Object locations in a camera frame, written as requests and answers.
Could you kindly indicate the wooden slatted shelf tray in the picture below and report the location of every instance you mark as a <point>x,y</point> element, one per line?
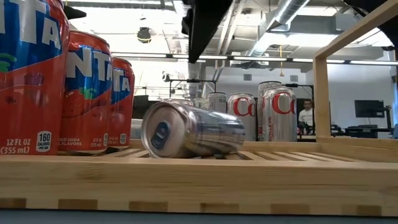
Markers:
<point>199,183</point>

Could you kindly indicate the silver ventilation duct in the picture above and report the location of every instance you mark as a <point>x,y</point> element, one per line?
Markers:
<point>286,12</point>

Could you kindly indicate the black monitor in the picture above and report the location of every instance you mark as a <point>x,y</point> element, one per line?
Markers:
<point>369,109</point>

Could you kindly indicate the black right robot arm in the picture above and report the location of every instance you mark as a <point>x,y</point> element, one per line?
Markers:
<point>390,34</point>

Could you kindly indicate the person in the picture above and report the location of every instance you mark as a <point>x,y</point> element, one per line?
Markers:
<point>306,116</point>

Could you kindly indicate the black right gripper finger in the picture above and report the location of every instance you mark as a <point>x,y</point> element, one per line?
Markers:
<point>208,25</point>

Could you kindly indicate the dark office desk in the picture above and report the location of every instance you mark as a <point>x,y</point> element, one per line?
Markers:
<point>363,130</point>

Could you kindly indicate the red can sideways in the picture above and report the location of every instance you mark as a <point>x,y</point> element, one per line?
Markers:
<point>136,129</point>

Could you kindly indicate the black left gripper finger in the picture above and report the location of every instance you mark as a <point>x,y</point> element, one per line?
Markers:
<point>74,13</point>

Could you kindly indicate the blue table mat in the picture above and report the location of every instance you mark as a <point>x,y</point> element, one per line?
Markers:
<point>199,220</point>

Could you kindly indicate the black station frame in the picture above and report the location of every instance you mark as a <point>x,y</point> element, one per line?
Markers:
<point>192,81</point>

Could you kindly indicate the black mesh computer case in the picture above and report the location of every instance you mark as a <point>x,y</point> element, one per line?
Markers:
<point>140,107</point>

